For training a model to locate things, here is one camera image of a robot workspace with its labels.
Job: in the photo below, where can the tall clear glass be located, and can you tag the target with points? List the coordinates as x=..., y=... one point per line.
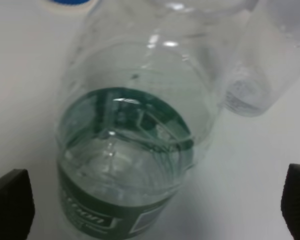
x=266, y=61

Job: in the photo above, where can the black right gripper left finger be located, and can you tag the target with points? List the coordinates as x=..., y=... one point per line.
x=17, y=207

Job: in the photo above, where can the clear green-labelled water bottle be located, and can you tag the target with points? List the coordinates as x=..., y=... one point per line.
x=141, y=90

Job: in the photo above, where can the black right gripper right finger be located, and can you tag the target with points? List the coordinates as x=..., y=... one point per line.
x=290, y=200

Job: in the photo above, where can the blue sleeved paper cup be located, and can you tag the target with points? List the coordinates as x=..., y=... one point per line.
x=69, y=7

